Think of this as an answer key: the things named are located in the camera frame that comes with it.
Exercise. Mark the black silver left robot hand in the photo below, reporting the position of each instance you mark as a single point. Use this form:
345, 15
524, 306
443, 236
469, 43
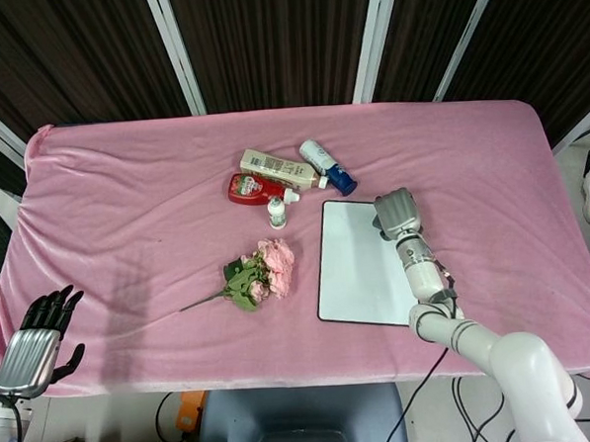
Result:
27, 361

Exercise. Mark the pink artificial flower bouquet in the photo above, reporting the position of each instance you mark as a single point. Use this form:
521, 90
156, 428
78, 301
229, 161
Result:
272, 267

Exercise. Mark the small white yogurt bottle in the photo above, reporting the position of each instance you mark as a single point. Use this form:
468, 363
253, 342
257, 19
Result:
276, 214

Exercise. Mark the white board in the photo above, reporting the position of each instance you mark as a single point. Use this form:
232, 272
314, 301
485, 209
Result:
357, 277

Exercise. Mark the pink velvet tablecloth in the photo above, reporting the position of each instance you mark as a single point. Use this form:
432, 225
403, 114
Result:
174, 187

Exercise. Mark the white and blue bottle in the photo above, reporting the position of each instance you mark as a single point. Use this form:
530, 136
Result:
332, 169

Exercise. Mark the red ketchup bottle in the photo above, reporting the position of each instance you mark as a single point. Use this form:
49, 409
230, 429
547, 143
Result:
251, 186

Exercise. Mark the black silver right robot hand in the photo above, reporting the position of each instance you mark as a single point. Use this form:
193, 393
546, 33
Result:
398, 210

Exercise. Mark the beige milk tea bottle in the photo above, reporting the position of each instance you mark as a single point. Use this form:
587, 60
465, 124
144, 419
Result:
282, 169

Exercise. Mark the orange plastic object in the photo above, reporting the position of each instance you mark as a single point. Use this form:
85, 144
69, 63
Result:
192, 409

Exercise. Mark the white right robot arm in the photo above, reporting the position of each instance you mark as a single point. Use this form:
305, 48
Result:
520, 358

